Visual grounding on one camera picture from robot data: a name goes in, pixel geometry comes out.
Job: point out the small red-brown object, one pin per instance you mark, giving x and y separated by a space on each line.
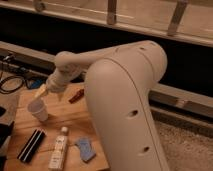
79 94

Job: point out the black box with white stripes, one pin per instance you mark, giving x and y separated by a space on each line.
31 146

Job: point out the white tube with cap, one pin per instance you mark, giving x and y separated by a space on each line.
58 156

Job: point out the blue object on floor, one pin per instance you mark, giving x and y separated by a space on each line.
36 83

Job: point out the wooden cutting board tabletop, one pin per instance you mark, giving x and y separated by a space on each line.
61 113

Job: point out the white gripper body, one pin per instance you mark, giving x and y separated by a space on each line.
58 81

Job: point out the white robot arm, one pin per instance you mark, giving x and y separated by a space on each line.
116 87

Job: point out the black device at left edge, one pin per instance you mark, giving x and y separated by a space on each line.
6 127

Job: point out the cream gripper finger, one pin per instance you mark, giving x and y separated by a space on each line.
60 96
42 91

